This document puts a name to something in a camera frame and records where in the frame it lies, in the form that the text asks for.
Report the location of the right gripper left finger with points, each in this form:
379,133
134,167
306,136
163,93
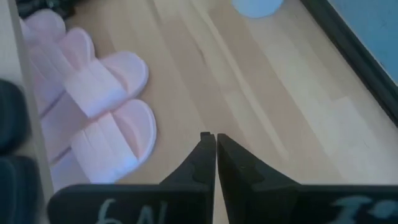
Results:
199,174

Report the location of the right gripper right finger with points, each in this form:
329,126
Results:
242,186

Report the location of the potted snake plant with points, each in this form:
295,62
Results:
258,7

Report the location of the black table frame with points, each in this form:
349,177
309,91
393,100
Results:
357,54

